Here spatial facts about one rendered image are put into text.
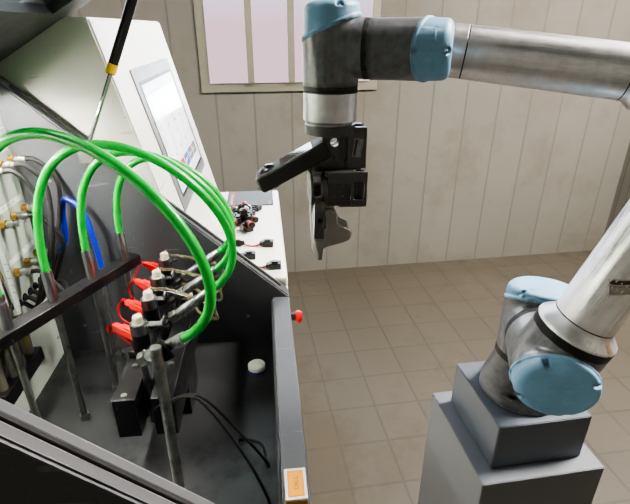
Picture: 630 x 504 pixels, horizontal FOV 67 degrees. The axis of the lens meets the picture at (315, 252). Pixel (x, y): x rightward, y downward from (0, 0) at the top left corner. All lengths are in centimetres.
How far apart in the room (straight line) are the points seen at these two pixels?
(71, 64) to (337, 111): 60
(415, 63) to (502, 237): 313
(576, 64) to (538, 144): 283
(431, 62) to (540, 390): 48
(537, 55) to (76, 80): 82
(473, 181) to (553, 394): 274
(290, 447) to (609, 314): 49
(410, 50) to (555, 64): 23
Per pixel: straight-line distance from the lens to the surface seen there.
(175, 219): 58
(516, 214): 370
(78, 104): 110
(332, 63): 65
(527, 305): 88
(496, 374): 97
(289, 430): 81
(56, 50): 110
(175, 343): 68
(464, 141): 333
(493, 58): 76
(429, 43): 64
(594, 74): 78
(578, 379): 77
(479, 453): 103
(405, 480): 201
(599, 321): 75
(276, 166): 69
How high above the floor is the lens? 153
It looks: 25 degrees down
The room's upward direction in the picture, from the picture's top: straight up
